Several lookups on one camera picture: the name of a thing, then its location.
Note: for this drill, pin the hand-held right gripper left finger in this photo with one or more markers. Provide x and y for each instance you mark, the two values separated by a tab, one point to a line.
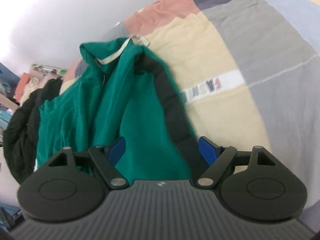
116	151

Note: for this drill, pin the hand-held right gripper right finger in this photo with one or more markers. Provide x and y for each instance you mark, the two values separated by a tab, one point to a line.
208	151

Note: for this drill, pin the green hoodie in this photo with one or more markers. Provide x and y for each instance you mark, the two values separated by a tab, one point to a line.
107	110

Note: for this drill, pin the black puffer jacket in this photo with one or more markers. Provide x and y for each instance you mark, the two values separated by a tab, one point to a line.
21	135

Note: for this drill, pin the patchwork blanket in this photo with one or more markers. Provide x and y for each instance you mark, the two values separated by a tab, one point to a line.
225	55

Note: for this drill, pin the pink pillow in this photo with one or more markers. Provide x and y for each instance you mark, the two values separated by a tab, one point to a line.
22	85

